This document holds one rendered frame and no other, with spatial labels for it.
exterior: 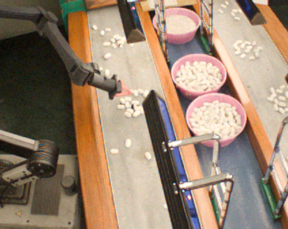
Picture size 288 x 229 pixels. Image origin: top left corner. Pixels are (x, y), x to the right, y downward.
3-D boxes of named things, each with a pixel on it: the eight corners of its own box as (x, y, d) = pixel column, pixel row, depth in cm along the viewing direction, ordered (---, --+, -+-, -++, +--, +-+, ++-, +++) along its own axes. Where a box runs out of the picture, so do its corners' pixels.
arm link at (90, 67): (71, 83, 163) (82, 67, 159) (69, 68, 171) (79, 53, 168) (96, 93, 169) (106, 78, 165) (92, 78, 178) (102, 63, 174)
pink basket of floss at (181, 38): (184, 54, 213) (184, 40, 206) (144, 37, 225) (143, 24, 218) (208, 29, 226) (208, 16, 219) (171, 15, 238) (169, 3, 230)
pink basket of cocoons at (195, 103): (194, 159, 169) (195, 146, 161) (180, 113, 186) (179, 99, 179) (251, 146, 170) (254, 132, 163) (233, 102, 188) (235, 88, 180)
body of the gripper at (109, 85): (118, 74, 174) (103, 69, 170) (120, 90, 167) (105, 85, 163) (110, 84, 177) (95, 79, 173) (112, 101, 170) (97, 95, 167)
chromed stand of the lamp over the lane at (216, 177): (176, 249, 142) (175, 193, 108) (166, 206, 155) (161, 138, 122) (224, 237, 143) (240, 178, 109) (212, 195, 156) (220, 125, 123)
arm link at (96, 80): (86, 86, 164) (92, 75, 162) (84, 77, 170) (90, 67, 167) (100, 92, 168) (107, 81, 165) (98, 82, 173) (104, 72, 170)
